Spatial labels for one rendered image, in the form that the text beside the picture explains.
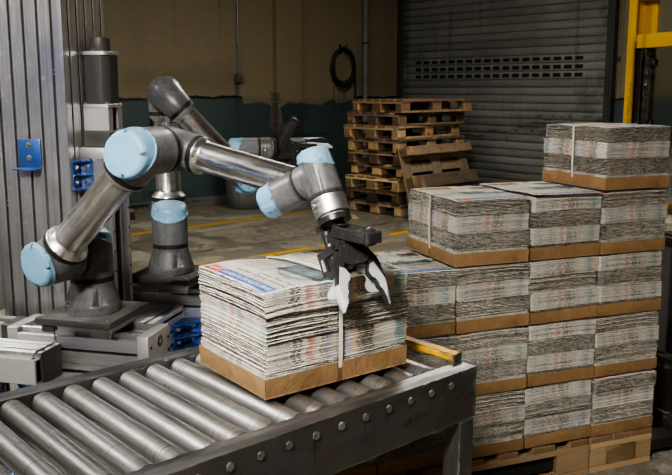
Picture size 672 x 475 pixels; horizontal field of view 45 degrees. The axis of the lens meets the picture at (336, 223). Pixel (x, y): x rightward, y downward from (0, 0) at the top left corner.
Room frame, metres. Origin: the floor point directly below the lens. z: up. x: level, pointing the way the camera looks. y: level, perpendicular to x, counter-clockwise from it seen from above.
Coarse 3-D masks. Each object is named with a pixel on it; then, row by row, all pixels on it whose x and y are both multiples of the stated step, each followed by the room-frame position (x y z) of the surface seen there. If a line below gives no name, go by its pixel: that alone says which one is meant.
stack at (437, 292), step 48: (432, 288) 2.61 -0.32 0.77; (480, 288) 2.68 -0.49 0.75; (528, 288) 2.76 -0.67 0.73; (576, 288) 2.82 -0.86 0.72; (432, 336) 2.64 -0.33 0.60; (480, 336) 2.67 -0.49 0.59; (528, 336) 2.75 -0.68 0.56; (576, 336) 2.82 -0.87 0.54; (576, 384) 2.82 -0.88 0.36; (480, 432) 2.68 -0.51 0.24; (528, 432) 2.75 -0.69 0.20
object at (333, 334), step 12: (276, 264) 1.81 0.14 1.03; (288, 264) 1.81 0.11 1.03; (300, 264) 1.80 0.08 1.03; (348, 288) 1.67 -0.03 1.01; (336, 300) 1.65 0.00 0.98; (336, 312) 1.65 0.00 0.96; (348, 312) 1.67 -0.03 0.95; (336, 324) 1.65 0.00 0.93; (348, 324) 1.67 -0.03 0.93; (336, 336) 1.66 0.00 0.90; (348, 336) 1.68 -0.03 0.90; (336, 348) 1.66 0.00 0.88; (348, 348) 1.67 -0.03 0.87; (336, 360) 1.65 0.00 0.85
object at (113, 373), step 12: (192, 348) 1.89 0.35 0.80; (144, 360) 1.81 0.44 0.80; (156, 360) 1.81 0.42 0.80; (168, 360) 1.81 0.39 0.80; (192, 360) 1.85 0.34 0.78; (96, 372) 1.72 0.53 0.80; (108, 372) 1.72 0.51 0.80; (120, 372) 1.73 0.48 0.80; (144, 372) 1.77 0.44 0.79; (48, 384) 1.65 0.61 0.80; (60, 384) 1.65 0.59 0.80; (72, 384) 1.65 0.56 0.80; (84, 384) 1.67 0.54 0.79; (0, 396) 1.58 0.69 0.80; (12, 396) 1.58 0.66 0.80; (24, 396) 1.59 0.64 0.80; (60, 396) 1.64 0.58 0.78; (0, 420) 1.55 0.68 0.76
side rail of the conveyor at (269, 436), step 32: (416, 384) 1.65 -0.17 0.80; (448, 384) 1.70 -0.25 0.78; (320, 416) 1.48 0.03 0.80; (352, 416) 1.51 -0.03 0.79; (384, 416) 1.57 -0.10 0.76; (416, 416) 1.64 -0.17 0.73; (448, 416) 1.70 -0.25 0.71; (224, 448) 1.34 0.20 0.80; (256, 448) 1.36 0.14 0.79; (288, 448) 1.40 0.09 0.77; (320, 448) 1.46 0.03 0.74; (352, 448) 1.51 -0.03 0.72; (384, 448) 1.57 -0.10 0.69
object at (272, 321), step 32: (224, 288) 1.67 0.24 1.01; (256, 288) 1.58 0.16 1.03; (288, 288) 1.58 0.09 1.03; (320, 288) 1.62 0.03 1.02; (224, 320) 1.69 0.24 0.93; (256, 320) 1.57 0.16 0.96; (288, 320) 1.58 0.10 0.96; (320, 320) 1.63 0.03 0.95; (224, 352) 1.68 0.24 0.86; (256, 352) 1.59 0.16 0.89; (288, 352) 1.58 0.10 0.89; (320, 352) 1.63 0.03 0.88
